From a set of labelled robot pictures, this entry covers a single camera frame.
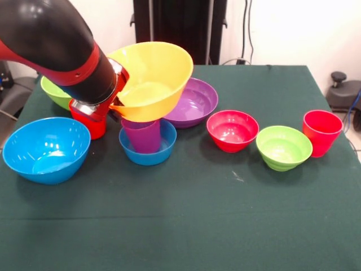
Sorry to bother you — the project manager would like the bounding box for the grey stand base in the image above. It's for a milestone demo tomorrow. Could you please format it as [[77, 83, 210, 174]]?
[[327, 80, 361, 113], [0, 76, 37, 119]]

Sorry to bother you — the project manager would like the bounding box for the blue cable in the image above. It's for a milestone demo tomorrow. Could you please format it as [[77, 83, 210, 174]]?
[[345, 89, 361, 130]]

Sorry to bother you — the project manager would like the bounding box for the red cup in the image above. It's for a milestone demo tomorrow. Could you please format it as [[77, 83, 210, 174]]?
[[302, 110, 344, 159], [68, 99, 108, 141]]

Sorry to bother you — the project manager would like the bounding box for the small pink bowl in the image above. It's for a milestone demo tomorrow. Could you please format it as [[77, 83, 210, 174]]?
[[206, 110, 260, 154]]

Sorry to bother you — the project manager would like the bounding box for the black wall cable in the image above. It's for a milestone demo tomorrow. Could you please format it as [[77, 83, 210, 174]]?
[[221, 0, 254, 66]]

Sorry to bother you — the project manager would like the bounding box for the black equipment box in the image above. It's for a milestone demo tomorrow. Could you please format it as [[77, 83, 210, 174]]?
[[0, 59, 14, 91]]

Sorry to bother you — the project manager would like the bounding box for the small green bowl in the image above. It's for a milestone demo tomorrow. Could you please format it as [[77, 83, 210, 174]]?
[[256, 125, 313, 172]]

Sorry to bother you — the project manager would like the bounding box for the black knob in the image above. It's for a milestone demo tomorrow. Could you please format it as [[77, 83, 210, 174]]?
[[331, 71, 347, 89]]

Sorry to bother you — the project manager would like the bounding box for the purple cup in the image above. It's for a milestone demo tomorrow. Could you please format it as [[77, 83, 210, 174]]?
[[121, 118, 161, 154]]

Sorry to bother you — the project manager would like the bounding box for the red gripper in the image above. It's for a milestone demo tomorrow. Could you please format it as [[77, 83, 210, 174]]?
[[89, 68, 130, 123]]

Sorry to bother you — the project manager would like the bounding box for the large blue bowl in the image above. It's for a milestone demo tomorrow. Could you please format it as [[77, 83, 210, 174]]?
[[2, 117, 91, 185]]

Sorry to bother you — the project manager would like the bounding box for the dark green tablecloth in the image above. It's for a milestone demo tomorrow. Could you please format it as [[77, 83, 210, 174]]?
[[0, 64, 361, 271]]

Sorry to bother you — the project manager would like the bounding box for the small blue bowl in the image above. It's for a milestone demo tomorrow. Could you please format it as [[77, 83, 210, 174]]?
[[118, 119, 178, 166]]

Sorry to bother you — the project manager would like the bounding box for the purple bowl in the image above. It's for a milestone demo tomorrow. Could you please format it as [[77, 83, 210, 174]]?
[[162, 77, 219, 129]]

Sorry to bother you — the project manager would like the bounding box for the large green bowl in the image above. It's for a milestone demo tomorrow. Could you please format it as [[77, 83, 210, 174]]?
[[40, 75, 73, 111]]

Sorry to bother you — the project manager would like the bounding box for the large yellow bowl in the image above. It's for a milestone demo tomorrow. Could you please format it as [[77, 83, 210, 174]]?
[[108, 41, 195, 123]]

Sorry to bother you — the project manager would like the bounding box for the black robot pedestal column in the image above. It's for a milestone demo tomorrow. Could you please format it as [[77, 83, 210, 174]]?
[[130, 0, 228, 65]]

